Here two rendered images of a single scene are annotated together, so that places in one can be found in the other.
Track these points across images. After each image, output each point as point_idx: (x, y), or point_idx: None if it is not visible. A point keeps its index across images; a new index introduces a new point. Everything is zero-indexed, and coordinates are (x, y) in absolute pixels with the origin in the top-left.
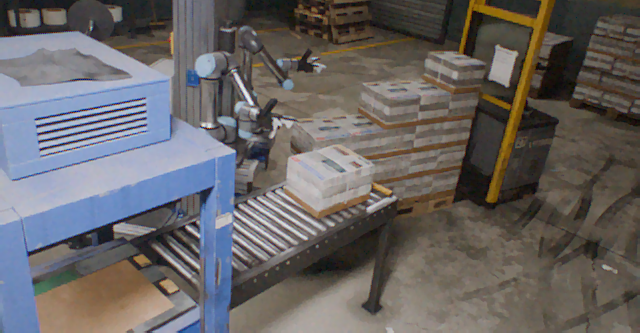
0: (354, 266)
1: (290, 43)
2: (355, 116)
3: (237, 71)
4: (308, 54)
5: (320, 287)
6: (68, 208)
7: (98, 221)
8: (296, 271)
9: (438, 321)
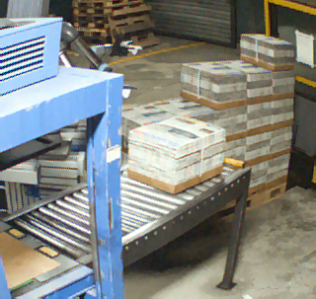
0: (200, 261)
1: None
2: (179, 101)
3: (64, 52)
4: (121, 37)
5: (170, 280)
6: (8, 119)
7: (25, 136)
8: (163, 244)
9: (285, 280)
